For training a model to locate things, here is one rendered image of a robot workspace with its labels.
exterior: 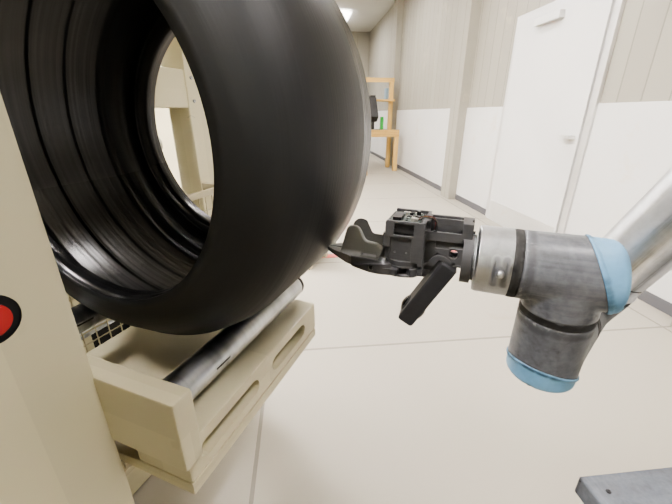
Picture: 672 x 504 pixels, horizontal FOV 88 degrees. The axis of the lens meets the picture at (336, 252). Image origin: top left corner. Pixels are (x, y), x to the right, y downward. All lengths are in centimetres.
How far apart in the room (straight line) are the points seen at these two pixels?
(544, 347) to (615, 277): 12
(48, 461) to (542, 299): 57
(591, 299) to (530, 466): 124
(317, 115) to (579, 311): 37
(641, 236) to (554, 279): 15
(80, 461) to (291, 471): 106
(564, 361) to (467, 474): 108
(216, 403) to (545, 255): 45
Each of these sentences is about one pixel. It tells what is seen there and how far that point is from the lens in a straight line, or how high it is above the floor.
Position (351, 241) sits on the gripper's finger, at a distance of 51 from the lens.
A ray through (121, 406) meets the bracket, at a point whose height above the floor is 92.
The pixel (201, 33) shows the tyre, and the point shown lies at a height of 129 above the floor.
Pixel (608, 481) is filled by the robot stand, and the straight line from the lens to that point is 91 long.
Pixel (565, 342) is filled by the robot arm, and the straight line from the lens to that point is 53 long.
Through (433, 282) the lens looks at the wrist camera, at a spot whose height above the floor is 101.
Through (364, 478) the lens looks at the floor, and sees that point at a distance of 150.
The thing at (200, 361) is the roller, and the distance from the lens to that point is 51.
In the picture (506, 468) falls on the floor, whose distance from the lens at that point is 164.
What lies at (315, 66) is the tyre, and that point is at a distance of 39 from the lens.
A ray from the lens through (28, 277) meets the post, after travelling 42.
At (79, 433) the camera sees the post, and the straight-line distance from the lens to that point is 51.
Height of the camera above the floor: 122
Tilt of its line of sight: 22 degrees down
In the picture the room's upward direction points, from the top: straight up
